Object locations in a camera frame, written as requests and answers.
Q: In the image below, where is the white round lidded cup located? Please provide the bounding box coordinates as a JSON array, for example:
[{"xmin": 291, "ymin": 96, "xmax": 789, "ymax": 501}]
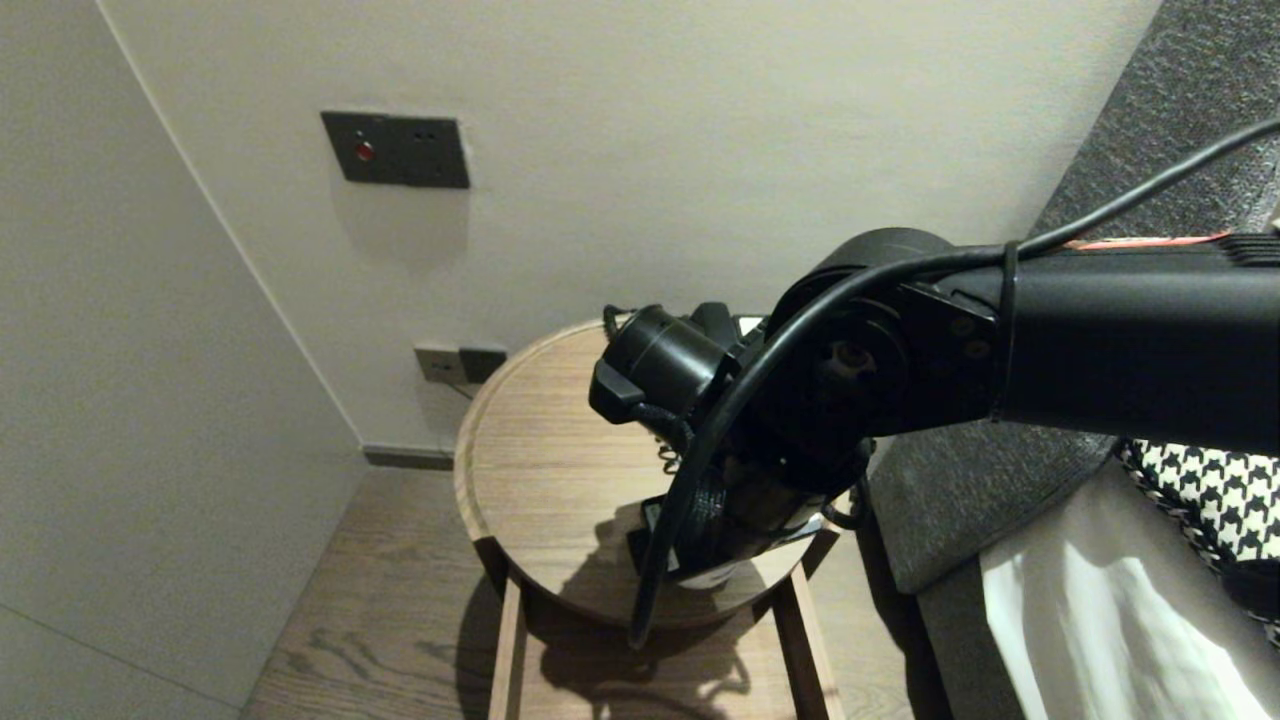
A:
[{"xmin": 678, "ymin": 563, "xmax": 743, "ymax": 593}]

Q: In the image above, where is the curved wooden table drawer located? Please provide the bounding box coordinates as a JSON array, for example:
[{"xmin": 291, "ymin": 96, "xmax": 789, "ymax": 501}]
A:
[{"xmin": 487, "ymin": 560, "xmax": 847, "ymax": 720}]

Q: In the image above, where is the round wooden bedside table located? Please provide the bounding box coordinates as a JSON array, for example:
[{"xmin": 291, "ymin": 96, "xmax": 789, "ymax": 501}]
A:
[{"xmin": 452, "ymin": 315, "xmax": 873, "ymax": 633}]

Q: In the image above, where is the black telephone handset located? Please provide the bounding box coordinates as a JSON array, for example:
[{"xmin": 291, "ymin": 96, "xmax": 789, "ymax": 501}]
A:
[{"xmin": 690, "ymin": 302, "xmax": 743, "ymax": 343}]

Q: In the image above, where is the grey fabric bed base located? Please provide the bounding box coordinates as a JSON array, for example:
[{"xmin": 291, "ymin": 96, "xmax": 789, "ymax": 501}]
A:
[{"xmin": 915, "ymin": 556, "xmax": 1023, "ymax": 720}]

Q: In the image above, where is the grey fabric headboard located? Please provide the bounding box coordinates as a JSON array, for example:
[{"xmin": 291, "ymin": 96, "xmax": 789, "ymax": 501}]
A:
[{"xmin": 868, "ymin": 0, "xmax": 1280, "ymax": 597}]

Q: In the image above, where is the dark grey power socket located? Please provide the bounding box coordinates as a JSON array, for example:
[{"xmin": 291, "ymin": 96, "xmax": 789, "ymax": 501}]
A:
[{"xmin": 459, "ymin": 348, "xmax": 508, "ymax": 386}]

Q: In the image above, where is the white bed sheet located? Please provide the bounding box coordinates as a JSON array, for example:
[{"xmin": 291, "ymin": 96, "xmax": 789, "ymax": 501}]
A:
[{"xmin": 978, "ymin": 455, "xmax": 1280, "ymax": 720}]

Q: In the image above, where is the black white houndstooth pillow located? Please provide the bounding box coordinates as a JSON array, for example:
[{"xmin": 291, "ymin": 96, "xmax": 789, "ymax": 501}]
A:
[{"xmin": 1114, "ymin": 438, "xmax": 1280, "ymax": 647}]

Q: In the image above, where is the small red bordered label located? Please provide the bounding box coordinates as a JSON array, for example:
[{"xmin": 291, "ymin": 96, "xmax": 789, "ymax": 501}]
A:
[{"xmin": 1065, "ymin": 233, "xmax": 1236, "ymax": 251}]

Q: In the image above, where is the smooth black arm cable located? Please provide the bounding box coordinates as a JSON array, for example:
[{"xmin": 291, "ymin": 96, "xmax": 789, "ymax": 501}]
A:
[{"xmin": 626, "ymin": 115, "xmax": 1280, "ymax": 653}]

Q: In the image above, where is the black coiled telephone cord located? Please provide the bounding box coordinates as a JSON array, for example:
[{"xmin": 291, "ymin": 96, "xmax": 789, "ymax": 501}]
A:
[{"xmin": 602, "ymin": 305, "xmax": 689, "ymax": 477}]

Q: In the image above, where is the grey wall baseboard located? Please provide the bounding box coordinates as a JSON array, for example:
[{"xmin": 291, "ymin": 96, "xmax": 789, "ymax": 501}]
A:
[{"xmin": 362, "ymin": 446, "xmax": 457, "ymax": 474}]

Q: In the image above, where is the wall power socket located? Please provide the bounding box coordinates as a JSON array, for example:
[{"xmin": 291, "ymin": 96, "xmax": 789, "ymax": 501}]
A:
[{"xmin": 415, "ymin": 346, "xmax": 467, "ymax": 387}]

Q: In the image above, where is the dark wall switch panel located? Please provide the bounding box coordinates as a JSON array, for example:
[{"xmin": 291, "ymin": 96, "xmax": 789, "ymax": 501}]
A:
[{"xmin": 321, "ymin": 111, "xmax": 470, "ymax": 190}]

